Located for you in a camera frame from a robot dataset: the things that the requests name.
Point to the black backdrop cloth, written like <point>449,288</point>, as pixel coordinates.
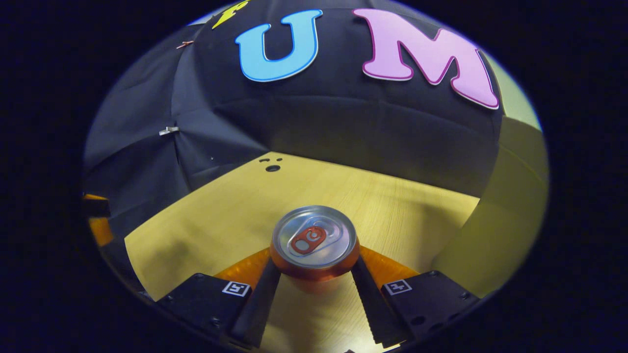
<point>343,127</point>

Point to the wooden desktop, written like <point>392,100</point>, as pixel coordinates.
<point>221,206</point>

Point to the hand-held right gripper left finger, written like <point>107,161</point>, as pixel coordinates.
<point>260,309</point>

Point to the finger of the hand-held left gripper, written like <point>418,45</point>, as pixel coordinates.
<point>101,230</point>
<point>95,206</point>

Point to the pale green desktop garbage bin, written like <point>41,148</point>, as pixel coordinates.
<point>495,220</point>

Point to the silver metal clip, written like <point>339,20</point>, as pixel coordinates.
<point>168,130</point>

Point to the copper metal clip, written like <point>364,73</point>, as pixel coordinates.
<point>185,44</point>

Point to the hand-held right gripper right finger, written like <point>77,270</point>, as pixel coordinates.
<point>373,304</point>

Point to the orange pop can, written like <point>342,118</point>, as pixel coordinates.
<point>314,230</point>

